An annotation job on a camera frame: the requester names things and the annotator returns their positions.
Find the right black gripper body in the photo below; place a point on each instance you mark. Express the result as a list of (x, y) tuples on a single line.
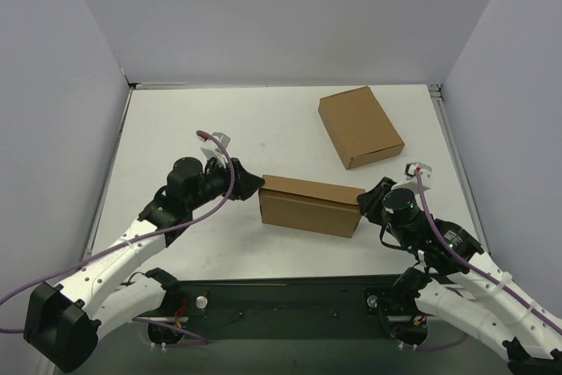
[(376, 198)]

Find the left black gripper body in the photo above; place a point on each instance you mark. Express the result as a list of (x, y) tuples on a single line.
[(237, 179)]

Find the cardboard box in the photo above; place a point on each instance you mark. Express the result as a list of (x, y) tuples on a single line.
[(359, 128), (321, 208)]

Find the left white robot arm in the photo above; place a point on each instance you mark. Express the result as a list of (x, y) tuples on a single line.
[(61, 321)]

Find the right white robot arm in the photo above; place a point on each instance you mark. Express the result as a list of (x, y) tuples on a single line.
[(532, 347)]

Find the folded closed cardboard box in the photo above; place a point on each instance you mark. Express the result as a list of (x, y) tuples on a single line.
[(359, 128)]

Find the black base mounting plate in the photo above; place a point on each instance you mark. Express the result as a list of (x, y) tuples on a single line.
[(332, 308)]

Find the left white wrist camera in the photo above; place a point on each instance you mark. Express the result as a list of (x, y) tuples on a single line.
[(214, 148)]

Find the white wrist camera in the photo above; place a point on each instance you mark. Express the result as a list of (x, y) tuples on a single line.
[(214, 148), (418, 177)]

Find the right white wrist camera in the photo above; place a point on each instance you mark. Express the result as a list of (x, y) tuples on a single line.
[(418, 177)]

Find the aluminium frame rail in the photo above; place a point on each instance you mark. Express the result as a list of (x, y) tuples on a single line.
[(456, 173)]

